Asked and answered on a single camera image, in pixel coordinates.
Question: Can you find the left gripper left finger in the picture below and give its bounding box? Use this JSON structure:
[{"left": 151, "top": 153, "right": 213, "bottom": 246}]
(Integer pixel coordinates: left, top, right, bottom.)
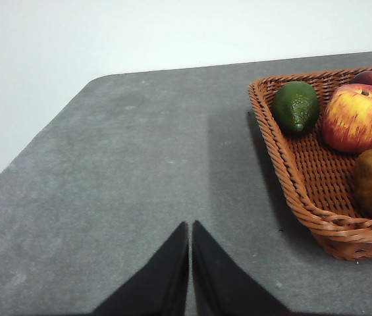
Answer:
[{"left": 92, "top": 221, "right": 190, "bottom": 316}]

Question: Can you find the green avocado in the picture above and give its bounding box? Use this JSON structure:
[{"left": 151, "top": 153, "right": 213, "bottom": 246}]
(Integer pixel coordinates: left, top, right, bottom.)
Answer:
[{"left": 272, "top": 81, "right": 320, "bottom": 135}]

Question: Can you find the brown wicker basket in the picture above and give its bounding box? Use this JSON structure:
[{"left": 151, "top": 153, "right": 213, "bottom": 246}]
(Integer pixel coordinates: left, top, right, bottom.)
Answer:
[{"left": 248, "top": 67, "right": 372, "bottom": 261}]

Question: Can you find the red yellow apple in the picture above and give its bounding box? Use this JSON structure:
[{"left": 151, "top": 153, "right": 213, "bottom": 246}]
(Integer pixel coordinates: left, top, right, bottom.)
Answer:
[{"left": 321, "top": 83, "right": 372, "bottom": 153}]

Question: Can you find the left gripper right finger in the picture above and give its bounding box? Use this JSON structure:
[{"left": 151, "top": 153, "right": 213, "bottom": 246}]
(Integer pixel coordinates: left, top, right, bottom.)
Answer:
[{"left": 191, "top": 219, "right": 292, "bottom": 316}]

